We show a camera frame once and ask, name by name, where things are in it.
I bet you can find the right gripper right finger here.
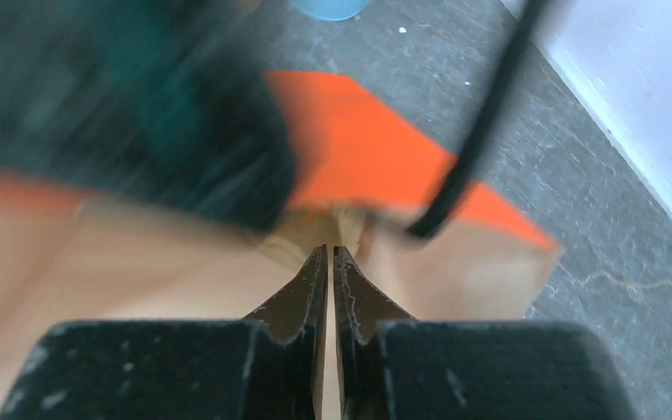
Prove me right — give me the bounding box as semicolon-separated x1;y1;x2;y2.
332;247;636;419

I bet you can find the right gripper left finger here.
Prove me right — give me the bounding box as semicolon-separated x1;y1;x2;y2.
0;246;329;419

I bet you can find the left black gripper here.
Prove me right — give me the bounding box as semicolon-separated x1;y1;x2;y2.
0;1;298;232

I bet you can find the brown cardboard cup carrier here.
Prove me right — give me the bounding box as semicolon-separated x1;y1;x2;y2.
252;204;374;270

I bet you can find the orange paper bag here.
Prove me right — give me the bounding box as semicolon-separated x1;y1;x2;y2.
0;65;559;419

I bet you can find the blue straw holder cup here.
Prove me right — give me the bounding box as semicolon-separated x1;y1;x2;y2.
288;0;369;22

